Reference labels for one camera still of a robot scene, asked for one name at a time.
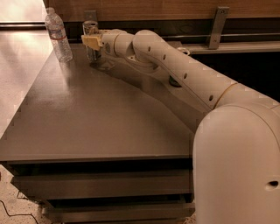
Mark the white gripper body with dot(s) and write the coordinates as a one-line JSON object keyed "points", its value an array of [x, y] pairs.
{"points": [[108, 41]]}

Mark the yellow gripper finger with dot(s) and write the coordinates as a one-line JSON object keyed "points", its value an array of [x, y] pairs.
{"points": [[92, 41]]}

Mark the silver redbull can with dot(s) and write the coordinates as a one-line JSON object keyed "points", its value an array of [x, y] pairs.
{"points": [[91, 28]]}

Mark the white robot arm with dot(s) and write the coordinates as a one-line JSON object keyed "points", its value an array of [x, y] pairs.
{"points": [[236, 148]]}

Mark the clear plastic water bottle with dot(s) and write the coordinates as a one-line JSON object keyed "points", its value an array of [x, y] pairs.
{"points": [[58, 36]]}

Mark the grey drawer cabinet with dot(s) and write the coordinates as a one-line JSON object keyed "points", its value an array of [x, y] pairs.
{"points": [[80, 118]]}

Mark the upper grey drawer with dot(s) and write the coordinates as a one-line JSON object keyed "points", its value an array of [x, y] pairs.
{"points": [[104, 185]]}

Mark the grey drawer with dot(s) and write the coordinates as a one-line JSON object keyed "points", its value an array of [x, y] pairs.
{"points": [[168, 213], [104, 185]]}

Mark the lower grey drawer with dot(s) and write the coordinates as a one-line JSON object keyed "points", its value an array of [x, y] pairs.
{"points": [[168, 213]]}

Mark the left metal bracket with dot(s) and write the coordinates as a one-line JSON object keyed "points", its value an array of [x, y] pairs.
{"points": [[90, 15]]}

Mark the metal bracket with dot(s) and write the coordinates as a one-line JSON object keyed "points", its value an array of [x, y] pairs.
{"points": [[219, 21], [90, 15]]}

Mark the right metal bracket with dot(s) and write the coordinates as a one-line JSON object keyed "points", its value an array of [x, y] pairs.
{"points": [[219, 21]]}

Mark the horizontal metal rail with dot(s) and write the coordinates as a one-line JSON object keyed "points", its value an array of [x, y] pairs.
{"points": [[227, 37]]}

